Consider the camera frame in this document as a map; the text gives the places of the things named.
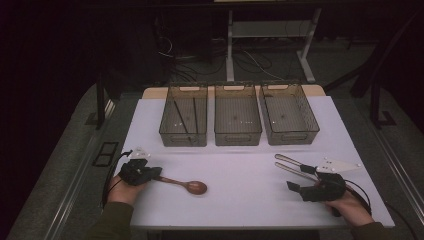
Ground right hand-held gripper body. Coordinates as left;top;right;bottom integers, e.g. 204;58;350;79
300;159;363;203

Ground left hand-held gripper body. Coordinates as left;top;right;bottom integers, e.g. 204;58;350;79
118;146;153;187

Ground smoky transparent plastic bin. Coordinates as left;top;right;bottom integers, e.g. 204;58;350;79
158;83;209;148
258;82;321;146
213;83;263;147

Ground brown wooden spoon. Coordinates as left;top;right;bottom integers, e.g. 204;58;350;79
153;175;208;196

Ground black chopstick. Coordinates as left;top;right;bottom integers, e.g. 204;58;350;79
192;96;199;135
173;99;193;144

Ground person's left hand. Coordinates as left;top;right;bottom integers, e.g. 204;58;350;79
107;175;148;205

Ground person's right hand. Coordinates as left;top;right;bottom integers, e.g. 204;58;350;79
324;191;374;228

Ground black metal stand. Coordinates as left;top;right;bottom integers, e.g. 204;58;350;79
369;79;398;129
84;73;116;131

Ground left hand-held gripper cable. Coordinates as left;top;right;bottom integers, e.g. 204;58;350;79
101;150;134;208

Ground hand-held gripper cable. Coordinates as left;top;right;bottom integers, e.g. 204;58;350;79
344;179;373;216
101;150;134;208

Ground right hand-held gripper cable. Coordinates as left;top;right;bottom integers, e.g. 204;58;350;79
344;179;373;216

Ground metal floor rail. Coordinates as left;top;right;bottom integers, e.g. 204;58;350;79
43;96;117;240
373;126;424;216

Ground black floor cables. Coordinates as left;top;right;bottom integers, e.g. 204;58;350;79
156;34;228;83

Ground white floor cable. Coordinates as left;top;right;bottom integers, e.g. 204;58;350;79
241;49;285;81

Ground white metal desk frame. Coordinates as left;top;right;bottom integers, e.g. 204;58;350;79
225;8;323;84

